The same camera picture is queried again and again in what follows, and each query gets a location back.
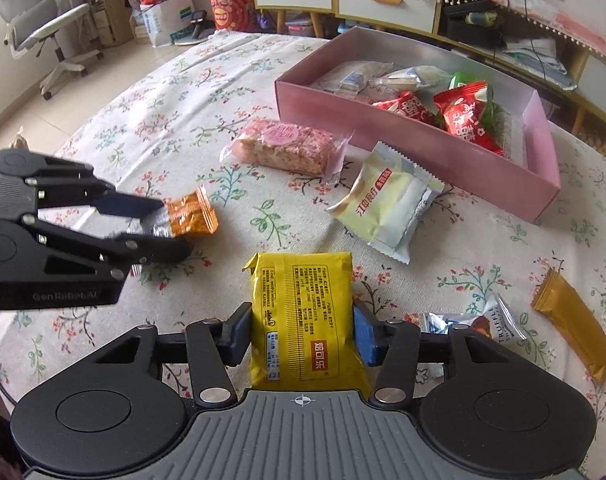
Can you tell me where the long orange snack bar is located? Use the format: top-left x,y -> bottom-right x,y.
531,269 -> 606,385

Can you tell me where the silver blue snack packet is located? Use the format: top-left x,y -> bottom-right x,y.
419,292 -> 527,346

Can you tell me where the pink rice cracker packet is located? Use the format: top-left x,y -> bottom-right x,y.
219,118 -> 353,181

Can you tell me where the white shopping bag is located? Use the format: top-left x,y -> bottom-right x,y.
141,0 -> 196,48

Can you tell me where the red snack packet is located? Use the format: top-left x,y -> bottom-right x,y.
433,80 -> 504,156

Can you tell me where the small orange silver snack packet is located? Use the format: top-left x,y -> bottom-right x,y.
140,185 -> 219,238

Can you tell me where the grey office chair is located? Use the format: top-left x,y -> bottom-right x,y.
0,0 -> 104,101

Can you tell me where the floral tablecloth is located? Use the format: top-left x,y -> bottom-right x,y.
0,32 -> 606,479

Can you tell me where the yellow snack packet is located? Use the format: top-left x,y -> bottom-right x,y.
245,252 -> 371,398

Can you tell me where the cream white snack packet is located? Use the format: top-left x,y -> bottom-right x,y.
328,142 -> 445,264

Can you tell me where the green snack packet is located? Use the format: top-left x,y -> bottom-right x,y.
447,71 -> 498,126

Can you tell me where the black storage box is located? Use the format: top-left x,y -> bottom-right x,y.
443,0 -> 504,50

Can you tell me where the pink cardboard box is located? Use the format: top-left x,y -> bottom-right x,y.
275,27 -> 560,222

